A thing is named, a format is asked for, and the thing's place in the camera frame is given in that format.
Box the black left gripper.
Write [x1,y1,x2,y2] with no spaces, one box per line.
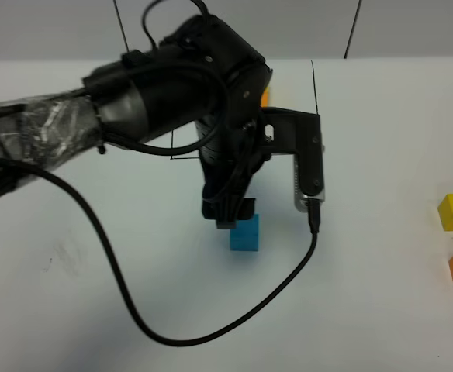
[199,108,271,229]

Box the blue cube block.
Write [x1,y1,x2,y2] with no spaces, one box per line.
[230,214,259,252]

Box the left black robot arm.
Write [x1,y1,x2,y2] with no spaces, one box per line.
[0,13,271,229]

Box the template orange cube block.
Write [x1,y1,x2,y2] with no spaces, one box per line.
[261,87,270,108]

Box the black camera cable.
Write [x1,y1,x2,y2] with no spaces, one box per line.
[0,157,323,347]

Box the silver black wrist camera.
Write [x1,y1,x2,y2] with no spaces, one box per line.
[259,107,324,212]

